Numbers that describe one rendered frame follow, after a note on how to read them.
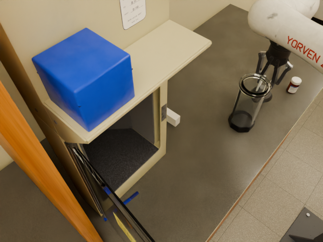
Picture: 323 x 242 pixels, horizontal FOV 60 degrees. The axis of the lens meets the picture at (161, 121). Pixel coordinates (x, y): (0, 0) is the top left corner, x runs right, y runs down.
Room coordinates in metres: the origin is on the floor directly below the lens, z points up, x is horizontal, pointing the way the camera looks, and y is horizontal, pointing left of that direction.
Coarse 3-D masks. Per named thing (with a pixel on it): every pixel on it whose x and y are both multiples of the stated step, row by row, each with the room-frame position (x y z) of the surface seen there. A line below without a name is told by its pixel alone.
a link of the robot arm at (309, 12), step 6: (294, 0) 0.74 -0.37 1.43; (300, 0) 0.75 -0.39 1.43; (306, 0) 0.75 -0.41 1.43; (312, 0) 0.76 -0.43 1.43; (318, 0) 0.77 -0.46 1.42; (300, 6) 0.74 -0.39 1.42; (306, 6) 0.74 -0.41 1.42; (312, 6) 0.75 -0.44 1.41; (318, 6) 0.77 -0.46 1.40; (300, 12) 0.73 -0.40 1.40; (306, 12) 0.74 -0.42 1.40; (312, 12) 0.75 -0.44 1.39
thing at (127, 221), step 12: (84, 168) 0.26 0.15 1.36; (96, 180) 0.22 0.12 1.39; (96, 192) 0.25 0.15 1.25; (108, 192) 0.20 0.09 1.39; (108, 204) 0.21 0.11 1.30; (120, 204) 0.17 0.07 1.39; (108, 216) 0.24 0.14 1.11; (120, 216) 0.17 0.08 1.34; (120, 228) 0.19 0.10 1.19; (132, 228) 0.14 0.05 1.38; (144, 240) 0.12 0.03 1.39
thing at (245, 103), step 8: (240, 80) 0.70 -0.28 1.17; (248, 80) 0.72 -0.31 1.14; (256, 80) 0.72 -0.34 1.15; (264, 80) 0.70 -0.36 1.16; (248, 88) 0.72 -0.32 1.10; (256, 88) 0.72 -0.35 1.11; (264, 88) 0.69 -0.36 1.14; (240, 96) 0.67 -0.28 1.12; (248, 96) 0.64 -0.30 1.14; (240, 104) 0.66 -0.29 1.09; (248, 104) 0.64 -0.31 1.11; (256, 104) 0.64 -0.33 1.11; (240, 112) 0.65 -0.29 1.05; (248, 112) 0.64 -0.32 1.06; (256, 112) 0.64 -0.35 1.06; (232, 120) 0.67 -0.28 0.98; (240, 120) 0.64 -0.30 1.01; (248, 120) 0.64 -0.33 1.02
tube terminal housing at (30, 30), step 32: (0, 0) 0.31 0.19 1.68; (32, 0) 0.34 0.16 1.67; (64, 0) 0.37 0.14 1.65; (96, 0) 0.41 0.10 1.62; (160, 0) 0.52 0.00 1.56; (0, 32) 0.31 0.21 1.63; (32, 32) 0.33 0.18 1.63; (64, 32) 0.36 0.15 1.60; (96, 32) 0.40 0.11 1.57; (128, 32) 0.45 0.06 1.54; (32, 64) 0.31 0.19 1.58; (32, 96) 0.32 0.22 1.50; (160, 96) 0.52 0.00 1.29; (160, 128) 0.52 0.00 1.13; (64, 160) 0.34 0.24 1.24
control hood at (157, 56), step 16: (160, 32) 0.49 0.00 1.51; (176, 32) 0.49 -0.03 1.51; (192, 32) 0.49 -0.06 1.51; (128, 48) 0.44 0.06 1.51; (144, 48) 0.44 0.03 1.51; (160, 48) 0.44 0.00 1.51; (176, 48) 0.44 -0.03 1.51; (192, 48) 0.44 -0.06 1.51; (144, 64) 0.39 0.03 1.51; (160, 64) 0.39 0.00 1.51; (176, 64) 0.39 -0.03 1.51; (144, 80) 0.35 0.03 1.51; (160, 80) 0.35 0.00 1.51; (144, 96) 0.32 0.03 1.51; (48, 112) 0.30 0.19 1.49; (64, 112) 0.28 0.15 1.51; (64, 128) 0.27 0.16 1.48; (80, 128) 0.25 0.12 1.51; (96, 128) 0.25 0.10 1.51
